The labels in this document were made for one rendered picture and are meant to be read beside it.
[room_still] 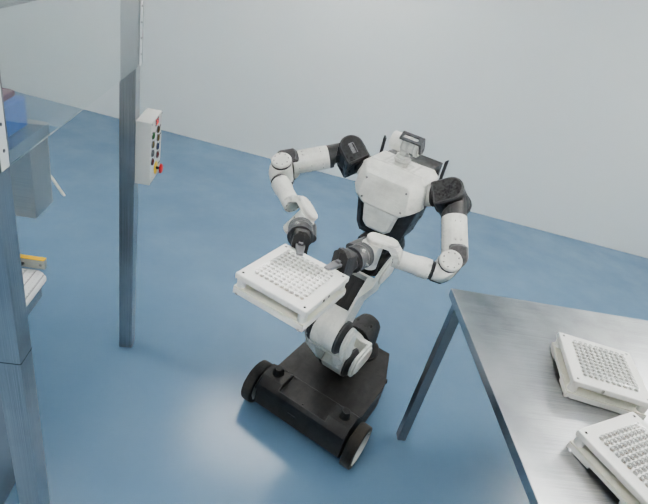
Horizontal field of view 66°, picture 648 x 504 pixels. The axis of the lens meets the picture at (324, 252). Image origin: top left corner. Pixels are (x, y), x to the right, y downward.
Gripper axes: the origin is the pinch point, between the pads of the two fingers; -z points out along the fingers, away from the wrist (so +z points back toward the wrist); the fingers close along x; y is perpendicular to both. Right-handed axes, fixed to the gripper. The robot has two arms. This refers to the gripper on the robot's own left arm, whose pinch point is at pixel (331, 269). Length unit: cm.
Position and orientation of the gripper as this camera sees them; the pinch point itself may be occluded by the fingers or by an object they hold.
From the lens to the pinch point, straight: 154.9
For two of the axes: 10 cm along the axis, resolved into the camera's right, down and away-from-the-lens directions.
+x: -2.2, 8.5, 4.9
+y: -7.5, -4.7, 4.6
